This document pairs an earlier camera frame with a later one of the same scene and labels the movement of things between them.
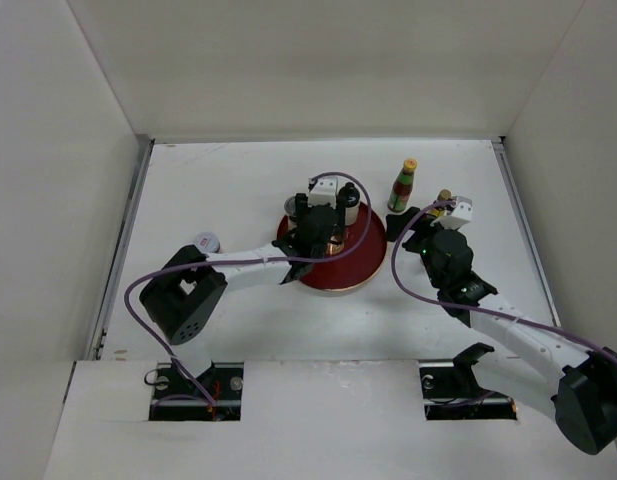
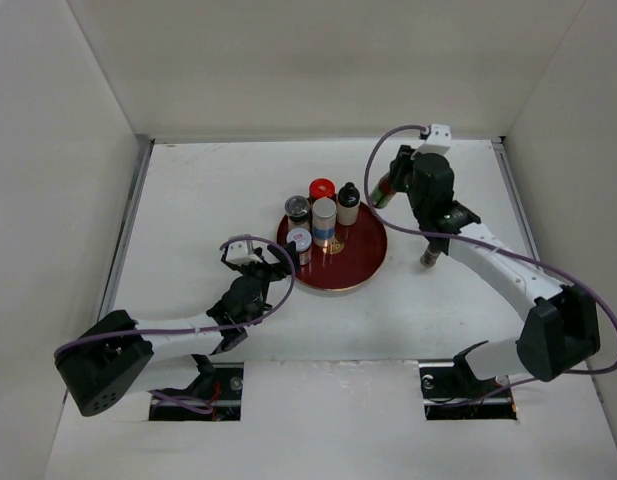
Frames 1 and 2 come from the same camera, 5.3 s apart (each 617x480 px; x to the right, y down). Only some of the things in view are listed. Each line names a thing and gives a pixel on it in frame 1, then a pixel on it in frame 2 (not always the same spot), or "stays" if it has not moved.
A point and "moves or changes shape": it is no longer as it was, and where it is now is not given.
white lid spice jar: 207,242 moves or changes shape
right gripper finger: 396,223 → 401,168
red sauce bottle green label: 402,187 moves or changes shape
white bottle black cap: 352,198 stays
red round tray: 350,261 stays
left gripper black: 304,208 → 275,272
